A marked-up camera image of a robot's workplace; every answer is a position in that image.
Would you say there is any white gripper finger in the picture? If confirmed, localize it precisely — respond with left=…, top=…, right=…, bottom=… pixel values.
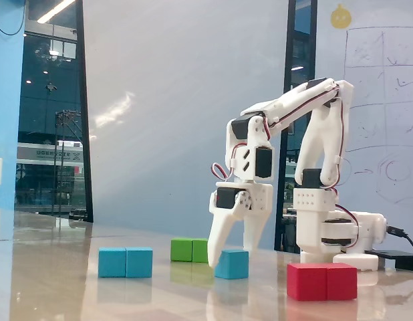
left=243, top=211, right=273, bottom=252
left=206, top=189, right=253, bottom=269

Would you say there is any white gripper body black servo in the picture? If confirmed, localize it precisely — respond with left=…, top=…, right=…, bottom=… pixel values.
left=209, top=181, right=274, bottom=219

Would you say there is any small blue cube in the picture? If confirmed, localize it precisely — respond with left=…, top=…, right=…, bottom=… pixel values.
left=214, top=249, right=250, bottom=280

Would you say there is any long green block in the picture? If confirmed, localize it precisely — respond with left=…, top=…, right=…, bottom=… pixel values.
left=170, top=237, right=210, bottom=263

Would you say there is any long red block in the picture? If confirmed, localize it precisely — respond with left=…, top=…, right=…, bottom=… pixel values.
left=286, top=262, right=358, bottom=302

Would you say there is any long blue block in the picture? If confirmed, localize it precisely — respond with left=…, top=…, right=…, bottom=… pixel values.
left=98, top=247, right=154, bottom=279

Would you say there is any flat black power adapter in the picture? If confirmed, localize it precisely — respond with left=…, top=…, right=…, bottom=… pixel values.
left=364, top=249, right=413, bottom=271

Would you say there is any metal scaffold tower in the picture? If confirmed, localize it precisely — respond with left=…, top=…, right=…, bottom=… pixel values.
left=53, top=109, right=83, bottom=217

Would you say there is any whiteboard with marker drawings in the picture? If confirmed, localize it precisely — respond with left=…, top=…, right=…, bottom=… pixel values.
left=315, top=0, right=413, bottom=258

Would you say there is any yellow round sticker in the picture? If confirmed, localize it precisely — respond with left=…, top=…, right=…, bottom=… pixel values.
left=330, top=3, right=353, bottom=29

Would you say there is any looped gripper servo cable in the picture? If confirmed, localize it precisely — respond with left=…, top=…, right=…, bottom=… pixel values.
left=211, top=142, right=247, bottom=183

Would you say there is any forearm servo cable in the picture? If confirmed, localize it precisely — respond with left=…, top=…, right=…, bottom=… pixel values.
left=263, top=85, right=343, bottom=138

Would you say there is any upper arm servo cable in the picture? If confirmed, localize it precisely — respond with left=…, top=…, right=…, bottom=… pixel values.
left=326, top=98, right=350, bottom=191

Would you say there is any black window frame post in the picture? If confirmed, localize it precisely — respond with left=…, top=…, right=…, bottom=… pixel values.
left=75, top=0, right=94, bottom=223
left=274, top=0, right=296, bottom=251

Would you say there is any black plug cable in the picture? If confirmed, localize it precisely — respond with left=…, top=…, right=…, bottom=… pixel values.
left=386, top=225, right=413, bottom=255

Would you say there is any thin black hanging wire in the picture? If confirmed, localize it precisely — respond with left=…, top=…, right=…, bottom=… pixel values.
left=0, top=0, right=29, bottom=35

